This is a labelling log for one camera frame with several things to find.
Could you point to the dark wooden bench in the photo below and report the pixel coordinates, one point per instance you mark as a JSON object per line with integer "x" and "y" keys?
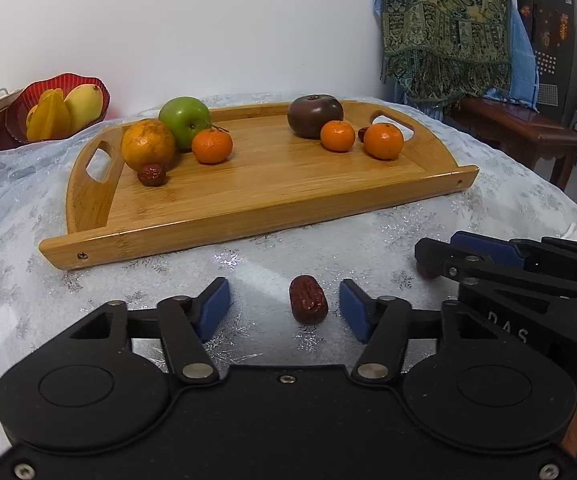
{"x": 518, "y": 127}

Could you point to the green apple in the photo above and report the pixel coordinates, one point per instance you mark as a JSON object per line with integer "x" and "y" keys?
{"x": 186, "y": 117}

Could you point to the yellow starfruit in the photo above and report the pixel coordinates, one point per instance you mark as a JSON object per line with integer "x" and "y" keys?
{"x": 48, "y": 115}

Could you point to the small tangerine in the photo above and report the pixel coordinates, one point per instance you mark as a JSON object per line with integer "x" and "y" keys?
{"x": 337, "y": 136}

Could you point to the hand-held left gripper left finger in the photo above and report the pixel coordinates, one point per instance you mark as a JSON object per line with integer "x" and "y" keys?
{"x": 213, "y": 310}

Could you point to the green patterned shawl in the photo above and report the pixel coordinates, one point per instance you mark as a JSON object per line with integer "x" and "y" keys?
{"x": 443, "y": 30}

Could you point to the red glass bowl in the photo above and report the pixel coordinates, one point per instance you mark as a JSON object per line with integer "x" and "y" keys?
{"x": 18, "y": 115}

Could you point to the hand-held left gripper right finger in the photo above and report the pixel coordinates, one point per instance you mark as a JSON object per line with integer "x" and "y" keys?
{"x": 356, "y": 310}

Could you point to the dark brown persimmon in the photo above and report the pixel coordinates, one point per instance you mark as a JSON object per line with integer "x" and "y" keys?
{"x": 313, "y": 115}

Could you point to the large orange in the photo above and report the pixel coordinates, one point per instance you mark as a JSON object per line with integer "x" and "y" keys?
{"x": 147, "y": 144}

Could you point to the tangerine with stem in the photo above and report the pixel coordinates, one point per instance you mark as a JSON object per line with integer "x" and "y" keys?
{"x": 212, "y": 146}

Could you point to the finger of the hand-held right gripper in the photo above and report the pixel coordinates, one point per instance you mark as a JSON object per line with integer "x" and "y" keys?
{"x": 488, "y": 249}
{"x": 468, "y": 265}

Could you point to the medium tangerine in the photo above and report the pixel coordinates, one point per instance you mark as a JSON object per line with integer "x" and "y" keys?
{"x": 383, "y": 141}

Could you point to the yellow mango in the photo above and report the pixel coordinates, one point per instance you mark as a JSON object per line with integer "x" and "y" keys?
{"x": 84, "y": 106}

